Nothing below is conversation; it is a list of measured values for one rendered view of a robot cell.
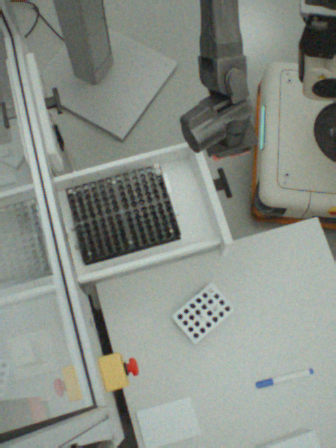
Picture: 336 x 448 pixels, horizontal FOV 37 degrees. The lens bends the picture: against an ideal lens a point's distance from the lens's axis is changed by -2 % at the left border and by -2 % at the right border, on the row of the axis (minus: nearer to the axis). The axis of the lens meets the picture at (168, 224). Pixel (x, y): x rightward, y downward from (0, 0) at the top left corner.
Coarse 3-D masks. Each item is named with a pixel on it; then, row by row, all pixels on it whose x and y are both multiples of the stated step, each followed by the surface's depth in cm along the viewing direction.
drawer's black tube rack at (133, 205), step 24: (144, 168) 117; (72, 192) 115; (96, 192) 118; (120, 192) 115; (144, 192) 115; (72, 216) 114; (96, 216) 114; (120, 216) 117; (144, 216) 117; (96, 240) 112; (120, 240) 112; (144, 240) 115; (168, 240) 115
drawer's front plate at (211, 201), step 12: (192, 156) 120; (204, 168) 114; (204, 180) 113; (204, 192) 117; (216, 192) 112; (204, 204) 121; (216, 204) 111; (216, 216) 111; (216, 228) 114; (228, 240) 109; (228, 252) 116
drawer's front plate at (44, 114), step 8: (32, 56) 123; (32, 64) 122; (32, 72) 122; (40, 72) 132; (32, 80) 121; (40, 80) 125; (40, 88) 120; (40, 96) 120; (40, 104) 119; (40, 112) 118; (48, 112) 123; (40, 120) 118; (48, 120) 119; (48, 128) 117; (48, 136) 116; (56, 136) 128; (48, 144) 116; (48, 152) 115; (56, 152) 118; (56, 160) 119; (56, 168) 123
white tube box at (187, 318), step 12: (204, 288) 119; (216, 288) 119; (192, 300) 118; (204, 300) 118; (216, 300) 118; (180, 312) 117; (192, 312) 117; (204, 312) 117; (216, 312) 117; (228, 312) 117; (180, 324) 117; (192, 324) 117; (204, 324) 117; (216, 324) 117; (192, 336) 116; (204, 336) 116
